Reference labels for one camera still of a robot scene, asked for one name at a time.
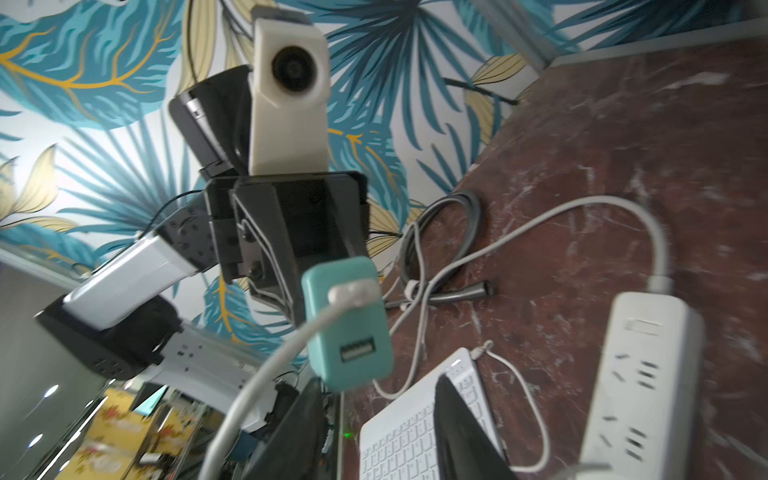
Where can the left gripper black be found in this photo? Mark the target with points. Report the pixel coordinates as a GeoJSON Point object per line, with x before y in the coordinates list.
{"type": "Point", "coordinates": [270, 230]}

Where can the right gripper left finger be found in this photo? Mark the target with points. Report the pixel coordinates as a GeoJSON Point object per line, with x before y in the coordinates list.
{"type": "Point", "coordinates": [296, 434]}

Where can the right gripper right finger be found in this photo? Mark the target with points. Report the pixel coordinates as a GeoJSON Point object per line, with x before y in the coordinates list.
{"type": "Point", "coordinates": [463, 449]}

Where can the white power strip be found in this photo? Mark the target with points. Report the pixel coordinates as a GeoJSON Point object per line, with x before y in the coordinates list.
{"type": "Point", "coordinates": [642, 410]}

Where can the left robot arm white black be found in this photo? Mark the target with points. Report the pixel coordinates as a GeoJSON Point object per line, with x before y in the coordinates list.
{"type": "Point", "coordinates": [117, 323]}

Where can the white wireless keyboard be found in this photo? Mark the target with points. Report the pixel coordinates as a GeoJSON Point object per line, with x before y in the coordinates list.
{"type": "Point", "coordinates": [400, 441]}

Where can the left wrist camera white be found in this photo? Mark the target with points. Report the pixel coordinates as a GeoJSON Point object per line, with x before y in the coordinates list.
{"type": "Point", "coordinates": [290, 90]}

